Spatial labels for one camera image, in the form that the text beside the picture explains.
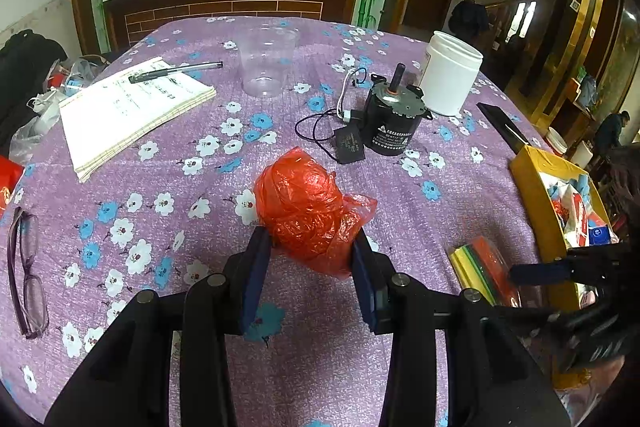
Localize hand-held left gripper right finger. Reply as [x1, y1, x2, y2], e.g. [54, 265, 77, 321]
[351, 234, 572, 427]

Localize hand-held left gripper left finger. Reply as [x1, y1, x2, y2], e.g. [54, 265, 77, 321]
[44, 226, 274, 427]

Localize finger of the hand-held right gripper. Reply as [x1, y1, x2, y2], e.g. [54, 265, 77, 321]
[507, 257, 576, 288]
[487, 302, 571, 329]

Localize colourful sponge cloth pack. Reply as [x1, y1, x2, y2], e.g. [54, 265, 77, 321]
[446, 235, 543, 308]

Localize white red wipes pack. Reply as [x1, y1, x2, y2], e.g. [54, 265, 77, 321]
[550, 194, 591, 248]

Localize red plastic bag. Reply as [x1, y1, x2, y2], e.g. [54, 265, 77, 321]
[253, 146, 378, 279]

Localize blue yarn ball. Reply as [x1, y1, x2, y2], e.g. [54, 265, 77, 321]
[547, 174, 593, 202]

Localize yellow cardboard box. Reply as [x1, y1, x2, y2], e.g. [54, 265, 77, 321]
[509, 144, 621, 313]

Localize blue tissue pack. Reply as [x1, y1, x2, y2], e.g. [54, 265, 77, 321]
[587, 227, 618, 245]

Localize black capacitor block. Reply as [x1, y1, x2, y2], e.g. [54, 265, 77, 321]
[334, 124, 369, 165]

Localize purple floral tablecloth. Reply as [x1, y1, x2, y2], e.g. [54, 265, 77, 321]
[0, 16, 566, 427]

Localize black phone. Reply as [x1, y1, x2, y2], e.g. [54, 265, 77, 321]
[476, 102, 531, 154]

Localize black electric motor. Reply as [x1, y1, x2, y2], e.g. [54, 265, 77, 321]
[362, 63, 431, 155]

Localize lined paper notepad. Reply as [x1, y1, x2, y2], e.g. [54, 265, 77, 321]
[59, 56, 217, 184]

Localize clear plastic cup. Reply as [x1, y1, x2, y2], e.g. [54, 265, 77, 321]
[236, 26, 300, 98]

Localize black pen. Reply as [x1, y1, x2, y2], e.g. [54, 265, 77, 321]
[128, 61, 224, 84]

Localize white plastic jar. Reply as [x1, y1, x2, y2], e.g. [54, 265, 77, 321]
[419, 31, 484, 116]

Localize purple eyeglasses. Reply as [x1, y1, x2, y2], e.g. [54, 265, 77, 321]
[7, 206, 50, 340]

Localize red packet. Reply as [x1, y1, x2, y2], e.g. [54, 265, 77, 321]
[0, 155, 25, 212]

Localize clear plastic bags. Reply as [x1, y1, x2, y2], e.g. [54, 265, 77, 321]
[10, 56, 111, 165]

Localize wooden counter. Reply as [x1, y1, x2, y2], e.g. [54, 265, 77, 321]
[102, 0, 351, 52]

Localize black bag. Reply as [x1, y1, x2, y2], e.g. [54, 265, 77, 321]
[0, 29, 68, 142]

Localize black motor cable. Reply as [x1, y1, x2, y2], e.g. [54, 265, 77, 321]
[295, 107, 351, 158]

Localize white motor cable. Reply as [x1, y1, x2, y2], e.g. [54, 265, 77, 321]
[336, 68, 371, 120]

